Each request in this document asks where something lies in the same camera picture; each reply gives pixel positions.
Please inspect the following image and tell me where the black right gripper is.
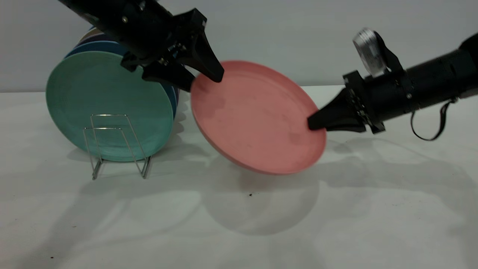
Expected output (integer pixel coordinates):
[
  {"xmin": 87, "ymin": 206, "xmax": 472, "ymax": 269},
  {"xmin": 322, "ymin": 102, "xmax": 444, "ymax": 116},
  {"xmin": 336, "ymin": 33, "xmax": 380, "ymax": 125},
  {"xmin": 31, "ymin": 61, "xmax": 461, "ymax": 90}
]
[{"xmin": 307, "ymin": 70, "xmax": 416, "ymax": 134}]

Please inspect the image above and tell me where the black cable loop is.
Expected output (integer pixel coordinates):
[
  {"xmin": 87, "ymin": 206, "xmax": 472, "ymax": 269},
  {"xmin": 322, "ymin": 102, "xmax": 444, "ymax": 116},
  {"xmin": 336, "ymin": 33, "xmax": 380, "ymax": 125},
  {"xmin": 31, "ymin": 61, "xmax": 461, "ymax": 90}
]
[{"xmin": 410, "ymin": 97, "xmax": 459, "ymax": 142}]

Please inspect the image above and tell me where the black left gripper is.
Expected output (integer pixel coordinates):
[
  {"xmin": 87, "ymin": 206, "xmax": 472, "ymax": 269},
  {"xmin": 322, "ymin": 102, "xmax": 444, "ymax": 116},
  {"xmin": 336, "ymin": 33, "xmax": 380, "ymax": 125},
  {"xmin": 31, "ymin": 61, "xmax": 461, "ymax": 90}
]
[{"xmin": 120, "ymin": 8, "xmax": 225, "ymax": 92}]

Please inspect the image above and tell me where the beige plate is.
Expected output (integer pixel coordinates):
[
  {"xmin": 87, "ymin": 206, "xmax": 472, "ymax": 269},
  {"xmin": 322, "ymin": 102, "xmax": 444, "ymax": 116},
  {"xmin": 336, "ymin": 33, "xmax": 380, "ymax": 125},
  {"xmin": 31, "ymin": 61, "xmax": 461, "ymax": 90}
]
[{"xmin": 83, "ymin": 30, "xmax": 109, "ymax": 41}]

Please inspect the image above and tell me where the pink plate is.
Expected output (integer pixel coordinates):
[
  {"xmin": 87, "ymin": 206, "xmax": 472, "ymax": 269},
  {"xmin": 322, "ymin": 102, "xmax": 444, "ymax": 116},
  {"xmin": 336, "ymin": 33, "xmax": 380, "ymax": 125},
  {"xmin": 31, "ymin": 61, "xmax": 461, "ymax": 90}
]
[{"xmin": 190, "ymin": 61, "xmax": 328, "ymax": 176}]

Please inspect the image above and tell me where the green plate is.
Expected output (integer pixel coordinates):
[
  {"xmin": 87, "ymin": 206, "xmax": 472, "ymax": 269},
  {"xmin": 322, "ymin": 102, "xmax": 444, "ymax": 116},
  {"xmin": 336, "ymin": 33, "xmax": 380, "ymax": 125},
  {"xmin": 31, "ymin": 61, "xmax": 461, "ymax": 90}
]
[{"xmin": 46, "ymin": 50, "xmax": 175, "ymax": 163}]

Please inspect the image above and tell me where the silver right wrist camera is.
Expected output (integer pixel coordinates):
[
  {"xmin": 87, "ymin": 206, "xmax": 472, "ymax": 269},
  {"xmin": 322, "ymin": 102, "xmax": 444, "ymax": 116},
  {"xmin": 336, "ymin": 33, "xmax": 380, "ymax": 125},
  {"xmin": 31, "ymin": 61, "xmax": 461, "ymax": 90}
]
[{"xmin": 353, "ymin": 28, "xmax": 404, "ymax": 78}]

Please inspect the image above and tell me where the metal wire plate rack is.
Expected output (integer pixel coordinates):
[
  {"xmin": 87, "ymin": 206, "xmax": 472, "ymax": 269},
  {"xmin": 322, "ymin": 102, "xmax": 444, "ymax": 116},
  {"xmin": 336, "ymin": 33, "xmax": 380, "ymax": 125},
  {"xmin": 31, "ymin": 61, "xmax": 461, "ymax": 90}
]
[{"xmin": 83, "ymin": 114, "xmax": 153, "ymax": 180}]

